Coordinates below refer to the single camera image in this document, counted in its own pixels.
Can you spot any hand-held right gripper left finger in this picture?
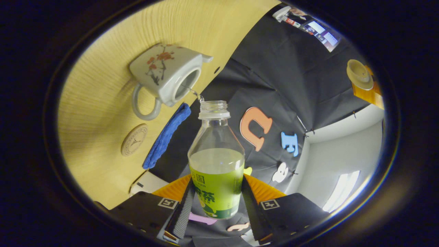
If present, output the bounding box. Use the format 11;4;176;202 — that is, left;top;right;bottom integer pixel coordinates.
109;174;196;240

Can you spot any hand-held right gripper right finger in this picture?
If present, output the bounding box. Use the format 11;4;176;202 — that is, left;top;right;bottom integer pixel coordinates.
242;173;328;245

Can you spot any green label water bottle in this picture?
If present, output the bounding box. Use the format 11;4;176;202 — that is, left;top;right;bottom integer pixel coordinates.
188;100;246;219

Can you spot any round cork coaster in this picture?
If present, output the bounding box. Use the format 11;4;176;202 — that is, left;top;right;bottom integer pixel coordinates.
120;123;149;156

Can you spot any white floral teacup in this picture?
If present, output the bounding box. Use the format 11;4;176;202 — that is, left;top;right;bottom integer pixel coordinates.
129;44;214;121

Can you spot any red label plastic bottle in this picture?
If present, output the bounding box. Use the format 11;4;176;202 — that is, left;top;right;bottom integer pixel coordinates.
284;16;303;28

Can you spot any white toaster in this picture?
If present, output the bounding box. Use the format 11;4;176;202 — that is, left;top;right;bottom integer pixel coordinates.
129;170;169;196

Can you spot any computer monitor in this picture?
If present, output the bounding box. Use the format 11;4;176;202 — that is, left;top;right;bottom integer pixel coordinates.
302;19;342;52

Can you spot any blue folded towel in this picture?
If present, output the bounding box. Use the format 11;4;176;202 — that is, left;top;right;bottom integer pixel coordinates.
142;103;192;170

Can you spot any ceiling light panel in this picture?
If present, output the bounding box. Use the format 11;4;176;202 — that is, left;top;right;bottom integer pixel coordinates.
322;170;360;212

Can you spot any black backdrop cloth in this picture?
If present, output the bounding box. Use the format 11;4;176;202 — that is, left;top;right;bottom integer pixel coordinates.
151;7;381;247

